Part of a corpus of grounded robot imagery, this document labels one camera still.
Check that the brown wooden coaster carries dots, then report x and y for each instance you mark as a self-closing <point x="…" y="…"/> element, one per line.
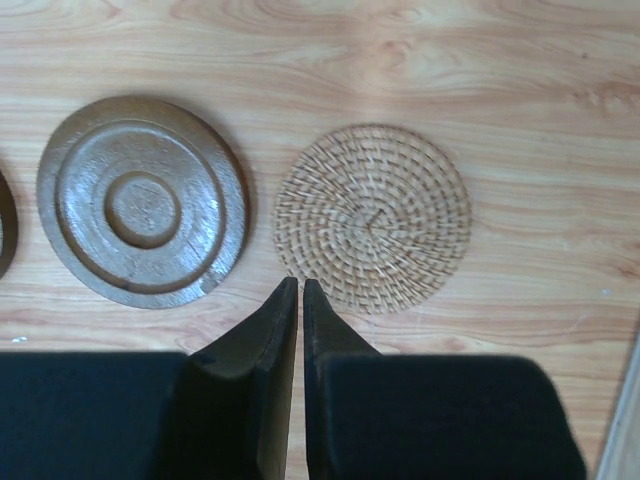
<point x="9" y="226"/>
<point x="143" y="201"/>

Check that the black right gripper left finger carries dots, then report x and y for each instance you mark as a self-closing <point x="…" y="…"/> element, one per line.
<point x="219" y="413"/>

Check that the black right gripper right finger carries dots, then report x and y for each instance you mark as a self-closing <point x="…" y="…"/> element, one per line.
<point x="371" y="415"/>

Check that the woven rattan coaster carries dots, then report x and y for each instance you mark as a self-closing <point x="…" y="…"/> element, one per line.
<point x="376" y="213"/>

